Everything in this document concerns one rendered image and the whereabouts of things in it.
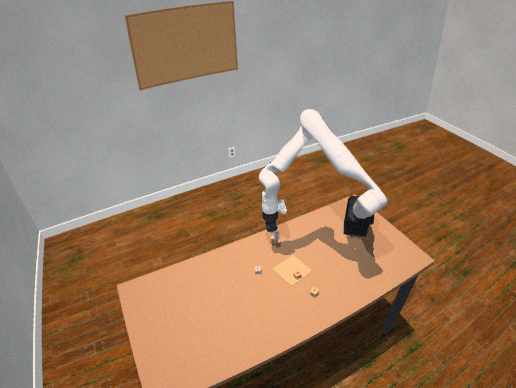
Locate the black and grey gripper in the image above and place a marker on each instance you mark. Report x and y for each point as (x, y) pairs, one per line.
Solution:
(270, 215)

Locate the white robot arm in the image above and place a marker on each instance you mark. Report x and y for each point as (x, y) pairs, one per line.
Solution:
(312, 125)

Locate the tan flat mat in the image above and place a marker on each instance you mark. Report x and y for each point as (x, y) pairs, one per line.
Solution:
(287, 267)

